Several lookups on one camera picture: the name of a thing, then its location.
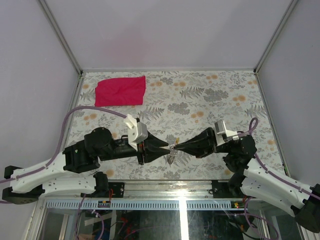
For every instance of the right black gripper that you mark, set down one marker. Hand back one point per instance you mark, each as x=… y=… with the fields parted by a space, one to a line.
x=201 y=145

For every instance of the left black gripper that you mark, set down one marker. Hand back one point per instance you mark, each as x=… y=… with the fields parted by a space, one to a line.
x=153 y=151

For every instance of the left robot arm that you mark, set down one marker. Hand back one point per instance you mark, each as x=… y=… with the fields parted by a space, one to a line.
x=74 y=171

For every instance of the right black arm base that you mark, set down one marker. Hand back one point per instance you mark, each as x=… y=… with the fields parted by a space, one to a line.
x=220 y=189

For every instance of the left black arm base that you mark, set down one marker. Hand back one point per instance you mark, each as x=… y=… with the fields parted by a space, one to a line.
x=116 y=189

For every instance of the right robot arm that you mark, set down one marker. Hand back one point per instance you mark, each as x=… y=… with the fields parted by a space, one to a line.
x=253 y=178

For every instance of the pink folded cloth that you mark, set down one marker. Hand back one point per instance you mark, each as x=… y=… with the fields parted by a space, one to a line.
x=121 y=91

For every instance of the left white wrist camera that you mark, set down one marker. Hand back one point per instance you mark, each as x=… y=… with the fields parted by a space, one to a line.
x=136 y=131

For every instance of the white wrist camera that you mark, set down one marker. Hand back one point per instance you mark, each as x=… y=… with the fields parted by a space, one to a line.
x=136 y=131
x=222 y=134

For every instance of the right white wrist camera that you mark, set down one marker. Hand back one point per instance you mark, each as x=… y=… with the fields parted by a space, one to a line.
x=222 y=134

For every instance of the aluminium front rail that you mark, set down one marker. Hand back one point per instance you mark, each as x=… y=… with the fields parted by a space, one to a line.
x=133 y=190

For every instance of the white slotted cable duct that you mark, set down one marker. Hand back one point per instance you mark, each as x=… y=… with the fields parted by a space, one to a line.
x=201 y=205

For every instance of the left aluminium frame post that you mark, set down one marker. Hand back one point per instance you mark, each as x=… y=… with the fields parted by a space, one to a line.
x=59 y=34

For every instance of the aluminium frame post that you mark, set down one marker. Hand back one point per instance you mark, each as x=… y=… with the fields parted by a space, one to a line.
x=281 y=25
x=59 y=34

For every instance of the right aluminium frame post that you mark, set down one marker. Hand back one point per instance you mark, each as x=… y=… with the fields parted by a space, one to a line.
x=281 y=25

